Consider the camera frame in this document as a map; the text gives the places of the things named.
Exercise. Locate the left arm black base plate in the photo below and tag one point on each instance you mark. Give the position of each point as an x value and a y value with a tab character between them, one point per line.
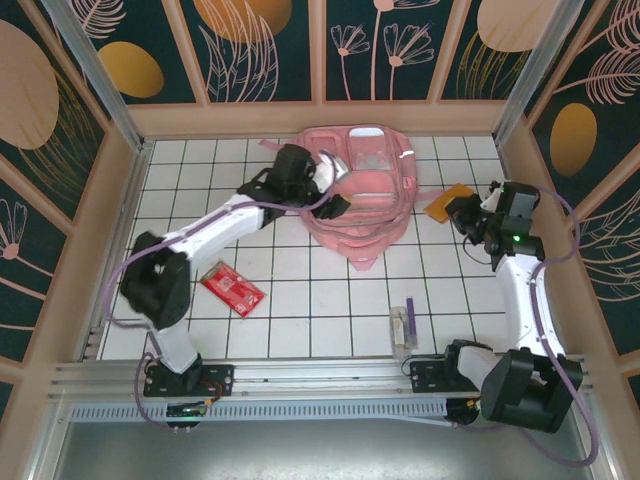
220	377

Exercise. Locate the purple pen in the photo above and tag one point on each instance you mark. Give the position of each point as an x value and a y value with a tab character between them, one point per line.
412	325

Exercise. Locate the aluminium side rail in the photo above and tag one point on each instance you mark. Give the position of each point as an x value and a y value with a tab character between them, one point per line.
510	160
136	175

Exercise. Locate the orange leather wallet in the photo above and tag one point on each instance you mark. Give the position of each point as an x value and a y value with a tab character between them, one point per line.
440	207

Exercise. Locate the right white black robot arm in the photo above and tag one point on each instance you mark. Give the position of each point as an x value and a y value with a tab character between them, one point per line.
522	300

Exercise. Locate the aluminium mounting rail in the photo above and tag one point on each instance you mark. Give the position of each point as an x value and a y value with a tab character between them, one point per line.
320	372

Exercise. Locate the aluminium frame post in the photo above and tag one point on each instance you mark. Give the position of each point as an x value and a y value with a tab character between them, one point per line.
99	80
541	70

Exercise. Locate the grey metal sheet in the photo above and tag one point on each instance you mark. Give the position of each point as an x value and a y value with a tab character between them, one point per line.
320	455

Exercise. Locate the clear plastic pencil case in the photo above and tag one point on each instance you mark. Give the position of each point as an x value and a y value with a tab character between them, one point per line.
401	334

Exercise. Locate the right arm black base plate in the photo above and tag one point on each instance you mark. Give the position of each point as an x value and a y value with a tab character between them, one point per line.
425	377

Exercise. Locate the red tissue packet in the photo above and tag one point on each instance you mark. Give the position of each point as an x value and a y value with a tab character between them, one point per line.
232	287

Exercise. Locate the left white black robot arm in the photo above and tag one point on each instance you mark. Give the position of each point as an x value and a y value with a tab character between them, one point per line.
175	345

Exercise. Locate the pink student backpack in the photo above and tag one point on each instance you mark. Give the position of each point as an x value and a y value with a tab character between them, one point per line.
370	195

